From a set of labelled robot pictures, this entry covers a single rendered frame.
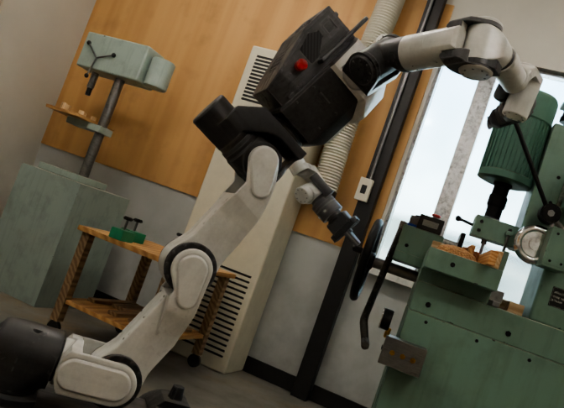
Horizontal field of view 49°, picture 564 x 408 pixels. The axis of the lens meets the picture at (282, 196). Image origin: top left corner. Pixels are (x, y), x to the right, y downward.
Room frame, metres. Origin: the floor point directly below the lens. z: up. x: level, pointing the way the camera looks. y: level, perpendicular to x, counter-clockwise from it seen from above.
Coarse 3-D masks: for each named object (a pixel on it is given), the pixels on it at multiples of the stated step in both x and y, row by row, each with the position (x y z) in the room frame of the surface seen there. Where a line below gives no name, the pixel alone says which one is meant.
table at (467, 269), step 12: (396, 252) 2.00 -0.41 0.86; (432, 252) 1.77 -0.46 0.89; (444, 252) 1.76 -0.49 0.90; (408, 264) 2.08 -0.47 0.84; (420, 264) 1.98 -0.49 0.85; (432, 264) 1.77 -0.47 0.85; (444, 264) 1.76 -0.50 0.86; (456, 264) 1.75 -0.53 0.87; (468, 264) 1.75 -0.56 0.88; (480, 264) 1.74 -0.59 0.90; (456, 276) 1.75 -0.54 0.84; (468, 276) 1.74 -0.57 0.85; (480, 276) 1.74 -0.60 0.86; (492, 276) 1.73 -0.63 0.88; (492, 288) 1.73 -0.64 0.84
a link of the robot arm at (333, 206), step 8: (336, 200) 2.24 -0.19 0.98; (328, 208) 2.20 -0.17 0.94; (336, 208) 2.21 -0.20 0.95; (320, 216) 2.23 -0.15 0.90; (328, 216) 2.21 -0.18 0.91; (336, 216) 2.21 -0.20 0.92; (344, 216) 2.20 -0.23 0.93; (328, 224) 2.23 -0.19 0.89; (336, 224) 2.22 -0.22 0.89; (344, 224) 2.20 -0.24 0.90; (352, 224) 2.19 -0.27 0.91; (336, 232) 2.22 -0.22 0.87; (344, 232) 2.20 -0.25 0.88; (336, 240) 2.22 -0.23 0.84
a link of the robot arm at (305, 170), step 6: (294, 168) 2.24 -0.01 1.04; (300, 168) 2.24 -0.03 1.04; (306, 168) 2.24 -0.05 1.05; (312, 168) 2.26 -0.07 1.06; (294, 174) 2.25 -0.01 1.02; (300, 174) 2.30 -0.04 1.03; (306, 174) 2.29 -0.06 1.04; (312, 174) 2.28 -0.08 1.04; (318, 174) 2.27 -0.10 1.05; (306, 180) 2.31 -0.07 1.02; (324, 180) 2.28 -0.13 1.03
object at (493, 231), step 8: (480, 216) 2.00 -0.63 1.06; (480, 224) 2.00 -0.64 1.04; (488, 224) 2.00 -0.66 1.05; (496, 224) 1.99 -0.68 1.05; (504, 224) 1.99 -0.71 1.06; (472, 232) 2.01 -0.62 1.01; (480, 232) 2.00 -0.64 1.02; (488, 232) 1.99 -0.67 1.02; (496, 232) 1.99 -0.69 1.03; (504, 232) 1.98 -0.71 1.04; (512, 232) 1.98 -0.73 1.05; (488, 240) 2.01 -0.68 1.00; (496, 240) 1.99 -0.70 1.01; (504, 240) 1.98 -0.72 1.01; (512, 240) 1.98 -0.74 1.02
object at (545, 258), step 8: (552, 232) 1.80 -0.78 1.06; (560, 232) 1.79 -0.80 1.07; (544, 240) 1.86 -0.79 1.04; (552, 240) 1.80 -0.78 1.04; (560, 240) 1.79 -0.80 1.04; (544, 248) 1.82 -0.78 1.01; (552, 248) 1.79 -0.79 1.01; (560, 248) 1.79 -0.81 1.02; (544, 256) 1.80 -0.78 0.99; (552, 256) 1.79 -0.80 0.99; (560, 256) 1.79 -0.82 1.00; (536, 264) 1.86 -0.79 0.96; (544, 264) 1.80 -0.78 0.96; (552, 264) 1.79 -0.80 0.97; (560, 264) 1.79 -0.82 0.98; (560, 272) 1.82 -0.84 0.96
